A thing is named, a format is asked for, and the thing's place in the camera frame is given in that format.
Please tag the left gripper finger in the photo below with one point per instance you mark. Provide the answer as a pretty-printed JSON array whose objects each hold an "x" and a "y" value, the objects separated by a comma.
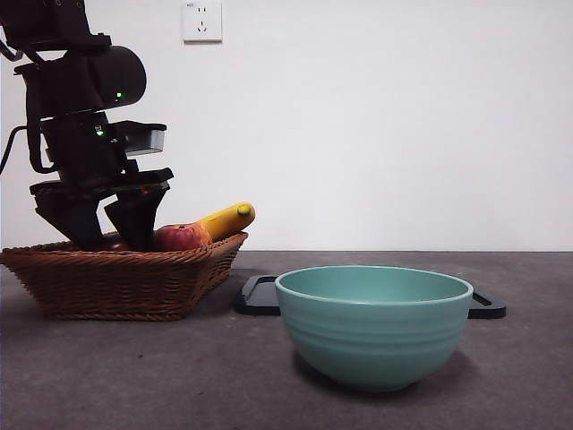
[
  {"x": 71, "y": 219},
  {"x": 134, "y": 219}
]

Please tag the teal ribbed bowl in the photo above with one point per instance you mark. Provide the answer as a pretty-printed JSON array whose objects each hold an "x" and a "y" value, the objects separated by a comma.
[{"x": 371, "y": 340}]

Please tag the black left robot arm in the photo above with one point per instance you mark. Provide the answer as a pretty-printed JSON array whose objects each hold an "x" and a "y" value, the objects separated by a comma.
[{"x": 103, "y": 76}]

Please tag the red apple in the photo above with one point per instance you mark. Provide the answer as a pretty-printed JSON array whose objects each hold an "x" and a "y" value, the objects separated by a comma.
[{"x": 178, "y": 239}]

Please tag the brown wicker basket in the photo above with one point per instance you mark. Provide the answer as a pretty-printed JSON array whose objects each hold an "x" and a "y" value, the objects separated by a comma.
[{"x": 112, "y": 286}]

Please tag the yellow banana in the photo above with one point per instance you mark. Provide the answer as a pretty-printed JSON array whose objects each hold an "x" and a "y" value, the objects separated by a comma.
[{"x": 228, "y": 219}]

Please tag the black rectangular tray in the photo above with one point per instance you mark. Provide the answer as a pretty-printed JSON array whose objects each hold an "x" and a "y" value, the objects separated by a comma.
[{"x": 259, "y": 300}]

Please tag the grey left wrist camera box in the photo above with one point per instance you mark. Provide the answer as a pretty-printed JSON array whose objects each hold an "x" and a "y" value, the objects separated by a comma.
[{"x": 150, "y": 139}]

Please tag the white wall socket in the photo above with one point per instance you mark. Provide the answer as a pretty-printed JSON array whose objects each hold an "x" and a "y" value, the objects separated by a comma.
[{"x": 202, "y": 24}]

